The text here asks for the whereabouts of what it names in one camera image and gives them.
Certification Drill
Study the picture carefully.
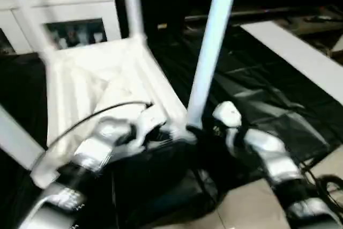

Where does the white plastic table top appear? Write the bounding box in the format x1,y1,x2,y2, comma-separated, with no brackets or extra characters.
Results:
29,36,199,187

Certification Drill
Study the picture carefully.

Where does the black plastic mat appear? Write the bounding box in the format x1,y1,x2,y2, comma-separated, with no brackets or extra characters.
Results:
0,23,343,227

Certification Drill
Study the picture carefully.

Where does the white board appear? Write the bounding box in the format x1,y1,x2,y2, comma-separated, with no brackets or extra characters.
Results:
240,21,343,106

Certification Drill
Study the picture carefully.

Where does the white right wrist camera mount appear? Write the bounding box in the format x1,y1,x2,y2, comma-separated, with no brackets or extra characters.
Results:
212,101,242,154

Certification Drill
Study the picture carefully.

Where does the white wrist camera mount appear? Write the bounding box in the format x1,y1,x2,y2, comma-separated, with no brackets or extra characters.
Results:
129,105,167,146
212,101,242,154

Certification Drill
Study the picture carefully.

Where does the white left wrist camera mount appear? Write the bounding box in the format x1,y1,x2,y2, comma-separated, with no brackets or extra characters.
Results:
129,105,167,146

